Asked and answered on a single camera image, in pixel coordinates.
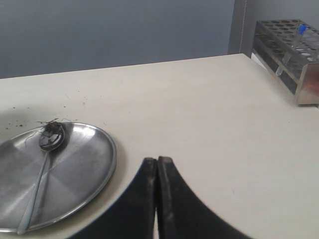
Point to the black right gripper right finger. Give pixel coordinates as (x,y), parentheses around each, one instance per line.
(181,214)

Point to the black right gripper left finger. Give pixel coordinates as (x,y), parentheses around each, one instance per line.
(132,216)

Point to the stainless steel spork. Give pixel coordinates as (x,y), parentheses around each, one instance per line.
(26,218)

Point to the round stainless steel plate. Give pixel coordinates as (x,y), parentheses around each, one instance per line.
(72,175)

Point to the clump of soil on spork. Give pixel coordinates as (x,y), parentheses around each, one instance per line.
(52,133)

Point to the metal test tube rack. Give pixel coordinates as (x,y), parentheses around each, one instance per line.
(289,49)

